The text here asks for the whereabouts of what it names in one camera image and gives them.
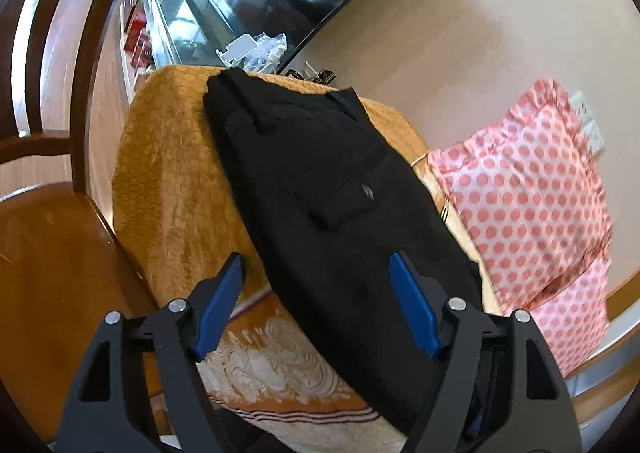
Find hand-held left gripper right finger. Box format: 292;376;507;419
389;250;585;453

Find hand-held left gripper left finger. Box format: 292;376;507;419
52;252;246;453

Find black pants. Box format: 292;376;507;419
202;68;483;436

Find orange patterned blanket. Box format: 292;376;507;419
111;65;493;451

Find pink polka dot pillow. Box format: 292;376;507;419
427;79;615;376

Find wooden chair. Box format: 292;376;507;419
0;0;171;444

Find black binder clips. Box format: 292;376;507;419
285;62;338;86

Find white phone stand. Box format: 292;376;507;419
216;34;257;68

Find clear plastic bag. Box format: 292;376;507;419
244;33;288;74

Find red boxes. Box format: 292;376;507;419
124;3;153;70

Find glass television cabinet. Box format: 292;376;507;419
131;0;241;78

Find white wall socket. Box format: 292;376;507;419
570;90;607;154

